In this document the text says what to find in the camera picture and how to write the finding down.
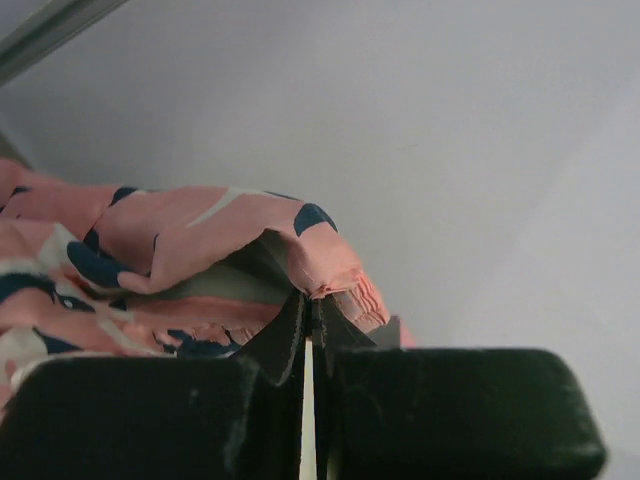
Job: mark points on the pink shark print shorts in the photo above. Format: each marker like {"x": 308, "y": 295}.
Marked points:
{"x": 120, "y": 271}

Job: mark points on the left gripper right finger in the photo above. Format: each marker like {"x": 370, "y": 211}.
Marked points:
{"x": 445, "y": 413}

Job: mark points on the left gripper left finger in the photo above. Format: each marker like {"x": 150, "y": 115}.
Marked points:
{"x": 238, "y": 417}

